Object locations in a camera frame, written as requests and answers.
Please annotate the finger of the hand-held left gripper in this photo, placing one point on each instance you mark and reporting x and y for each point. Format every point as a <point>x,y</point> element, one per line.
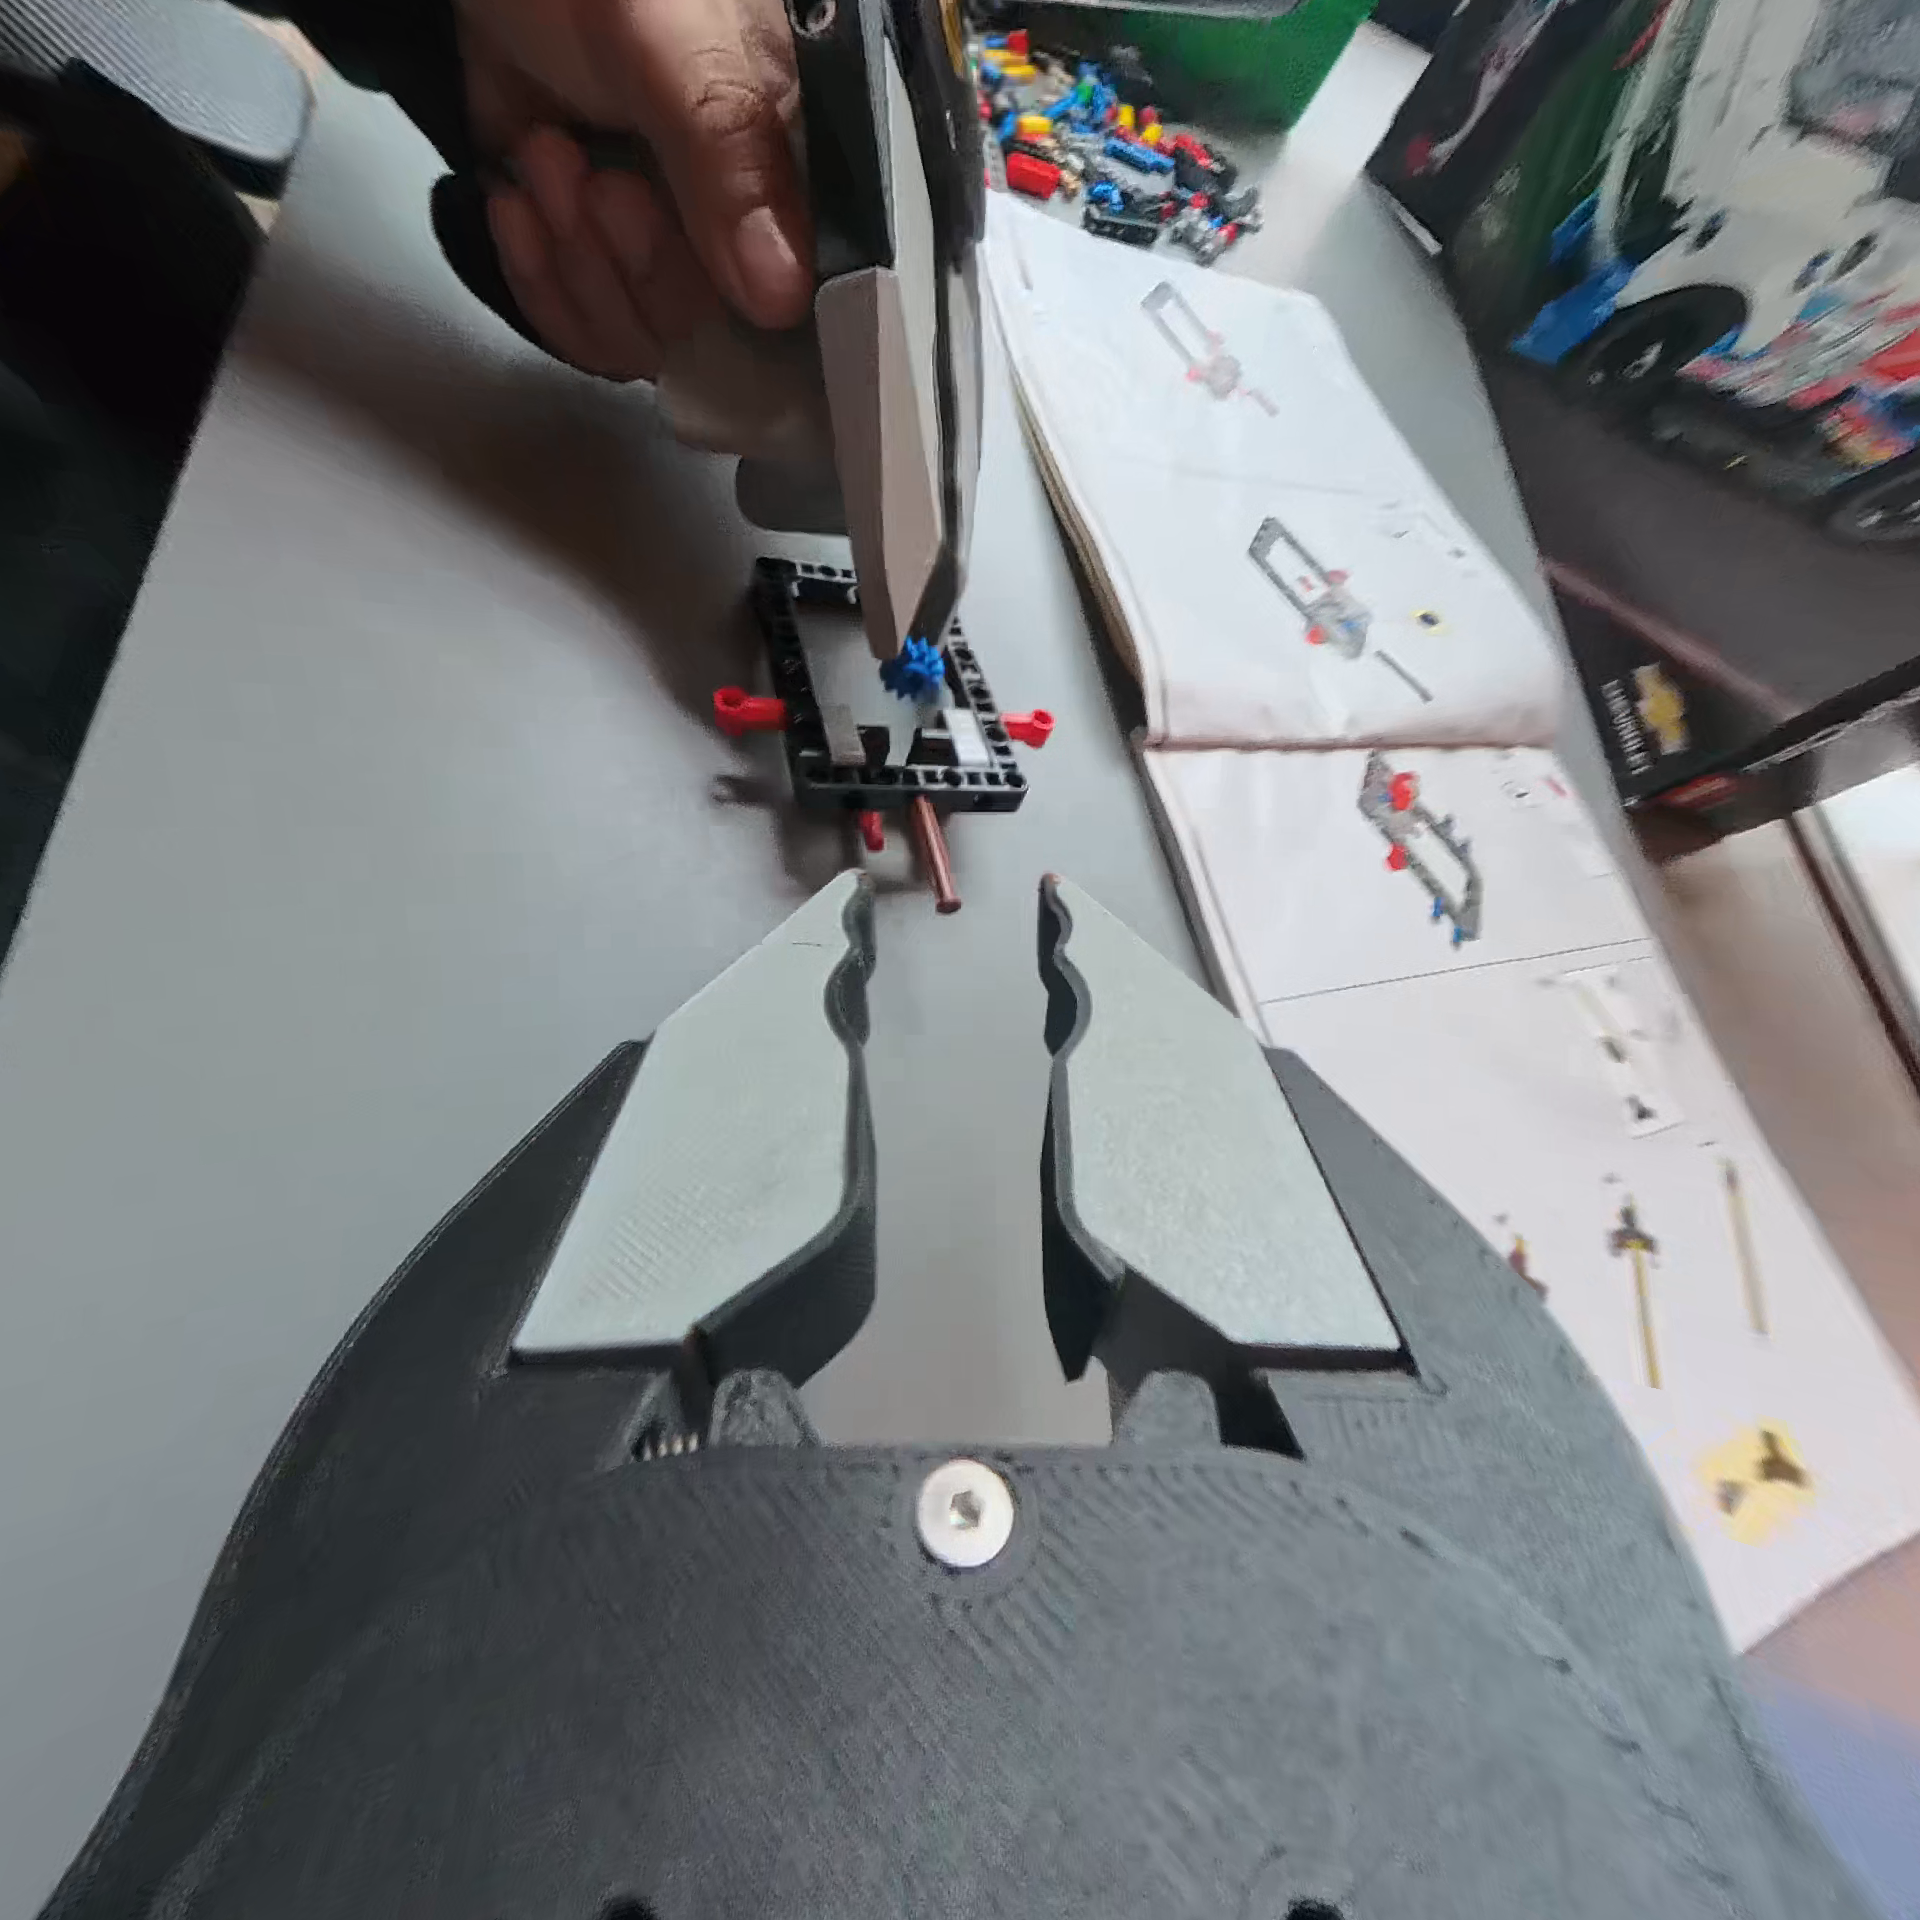
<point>968,374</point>
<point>886,451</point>

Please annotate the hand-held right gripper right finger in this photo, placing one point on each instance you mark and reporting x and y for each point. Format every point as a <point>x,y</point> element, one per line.
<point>1215,1185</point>

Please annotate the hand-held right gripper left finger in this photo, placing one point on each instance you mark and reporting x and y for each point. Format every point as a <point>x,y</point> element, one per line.
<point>708,1185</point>

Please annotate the blue lego gear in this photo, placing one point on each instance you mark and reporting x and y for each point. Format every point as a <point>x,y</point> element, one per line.
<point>912,671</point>

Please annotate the black lego frame assembly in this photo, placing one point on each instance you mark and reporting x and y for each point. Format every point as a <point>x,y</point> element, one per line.
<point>781,662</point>

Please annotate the brown lego axle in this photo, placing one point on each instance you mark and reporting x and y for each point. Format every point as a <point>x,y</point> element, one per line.
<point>939,864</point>

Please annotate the pile of loose lego pieces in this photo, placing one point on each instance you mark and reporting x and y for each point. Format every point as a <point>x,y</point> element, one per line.
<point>1110,134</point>

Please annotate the lego instruction booklet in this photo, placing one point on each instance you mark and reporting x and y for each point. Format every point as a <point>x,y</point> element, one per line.
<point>1275,451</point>

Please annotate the lego set box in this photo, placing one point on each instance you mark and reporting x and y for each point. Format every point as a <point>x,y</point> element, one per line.
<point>1720,224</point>

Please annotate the person's left hand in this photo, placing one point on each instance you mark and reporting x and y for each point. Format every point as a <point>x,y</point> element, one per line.
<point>660,179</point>

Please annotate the green plastic bin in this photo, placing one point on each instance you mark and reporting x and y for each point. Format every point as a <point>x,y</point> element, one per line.
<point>1264,59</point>

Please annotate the grey mesh chair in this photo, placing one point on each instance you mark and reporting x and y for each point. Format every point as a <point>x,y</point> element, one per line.
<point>177,91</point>

